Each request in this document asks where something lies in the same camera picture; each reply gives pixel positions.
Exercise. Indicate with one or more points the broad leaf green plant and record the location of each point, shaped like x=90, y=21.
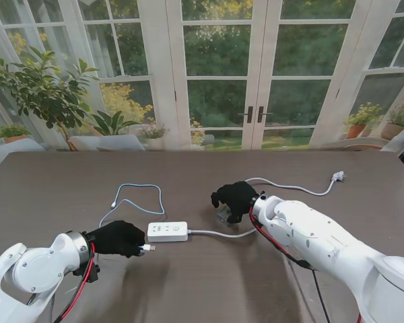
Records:
x=112, y=124

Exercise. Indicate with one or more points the grey charger adapter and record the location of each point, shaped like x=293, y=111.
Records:
x=224, y=215

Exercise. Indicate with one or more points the white power strip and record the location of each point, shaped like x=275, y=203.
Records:
x=168, y=232

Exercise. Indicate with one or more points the white french door leaf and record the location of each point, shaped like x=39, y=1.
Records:
x=217, y=78
x=299, y=78

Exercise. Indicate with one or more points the grey armchair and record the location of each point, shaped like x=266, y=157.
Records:
x=111, y=142

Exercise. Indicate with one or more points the wooden round side table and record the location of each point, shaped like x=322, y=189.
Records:
x=360, y=147

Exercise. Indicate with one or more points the light grey chair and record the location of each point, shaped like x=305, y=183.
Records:
x=402, y=138

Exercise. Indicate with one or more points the green plant in beige pot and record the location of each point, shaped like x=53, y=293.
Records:
x=392, y=129

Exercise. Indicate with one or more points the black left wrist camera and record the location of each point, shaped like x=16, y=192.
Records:
x=93, y=273

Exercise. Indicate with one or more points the small plant in terracotta pot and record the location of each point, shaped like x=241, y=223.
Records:
x=11, y=131

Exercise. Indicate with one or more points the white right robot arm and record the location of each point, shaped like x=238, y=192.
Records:
x=323, y=235

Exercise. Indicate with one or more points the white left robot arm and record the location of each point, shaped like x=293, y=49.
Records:
x=37, y=269

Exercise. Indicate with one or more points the tall leafy potted tree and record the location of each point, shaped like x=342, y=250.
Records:
x=40, y=91

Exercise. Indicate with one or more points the grey sofa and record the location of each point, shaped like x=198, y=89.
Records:
x=17, y=146

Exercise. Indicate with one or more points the yellow-green plant in terracotta pot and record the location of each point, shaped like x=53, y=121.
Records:
x=357, y=129

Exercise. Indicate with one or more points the flowering plant in white pot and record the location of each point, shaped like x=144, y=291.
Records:
x=153, y=133

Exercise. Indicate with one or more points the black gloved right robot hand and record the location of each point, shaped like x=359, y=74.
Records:
x=239, y=198

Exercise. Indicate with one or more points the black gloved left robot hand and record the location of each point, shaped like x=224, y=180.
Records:
x=121, y=239

